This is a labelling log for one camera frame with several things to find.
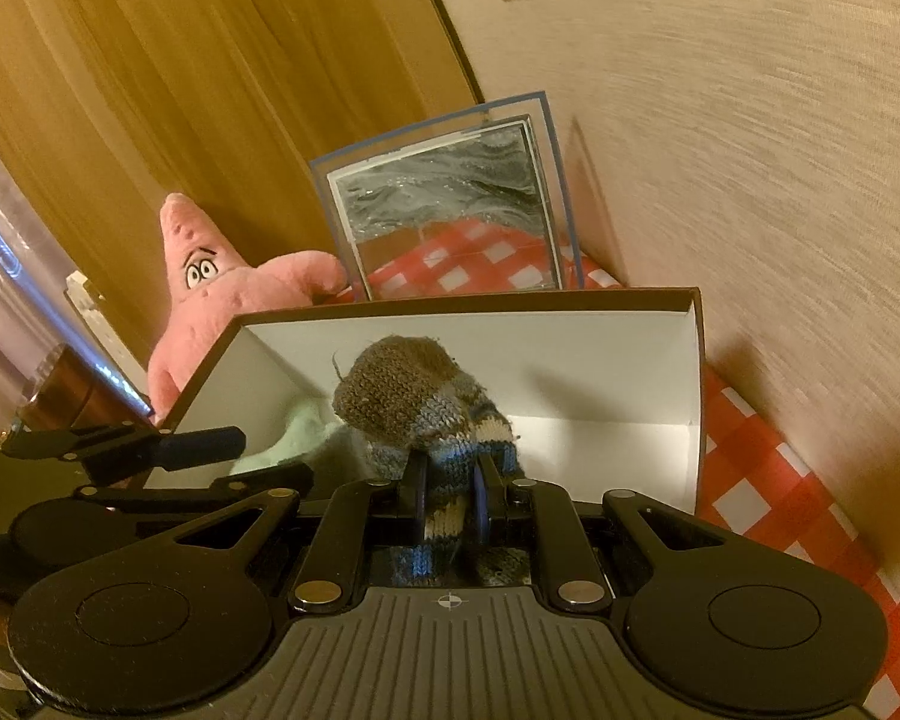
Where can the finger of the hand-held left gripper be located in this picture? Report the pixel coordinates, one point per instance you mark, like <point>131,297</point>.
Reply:
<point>195,444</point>
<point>195,493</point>

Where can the framed grey picture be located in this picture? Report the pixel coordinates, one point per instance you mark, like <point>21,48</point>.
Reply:
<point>435,187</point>

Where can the blue grey knitted sock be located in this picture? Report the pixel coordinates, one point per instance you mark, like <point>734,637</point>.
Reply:
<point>397,390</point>

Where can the pink starfish plush toy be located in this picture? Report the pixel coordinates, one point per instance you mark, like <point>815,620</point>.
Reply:
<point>217,292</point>

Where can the red white checked tablecloth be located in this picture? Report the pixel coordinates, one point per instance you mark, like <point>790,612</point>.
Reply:
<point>757,465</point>

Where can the wooden door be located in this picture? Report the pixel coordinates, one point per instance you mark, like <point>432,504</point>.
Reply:
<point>195,90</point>

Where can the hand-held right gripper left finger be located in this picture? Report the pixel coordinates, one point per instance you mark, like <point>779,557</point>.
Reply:
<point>416,499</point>

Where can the brown metal canister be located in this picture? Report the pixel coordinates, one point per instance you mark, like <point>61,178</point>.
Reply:
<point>67,390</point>

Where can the brown cardboard box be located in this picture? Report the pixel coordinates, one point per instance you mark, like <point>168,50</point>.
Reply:
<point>607,360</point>

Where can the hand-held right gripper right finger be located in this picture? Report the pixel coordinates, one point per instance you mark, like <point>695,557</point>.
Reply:
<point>484,502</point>

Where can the mint green towel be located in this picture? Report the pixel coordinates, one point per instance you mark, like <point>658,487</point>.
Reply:
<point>292,435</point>

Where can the sheer patterned curtain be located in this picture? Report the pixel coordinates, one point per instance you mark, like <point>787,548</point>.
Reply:
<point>7,240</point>

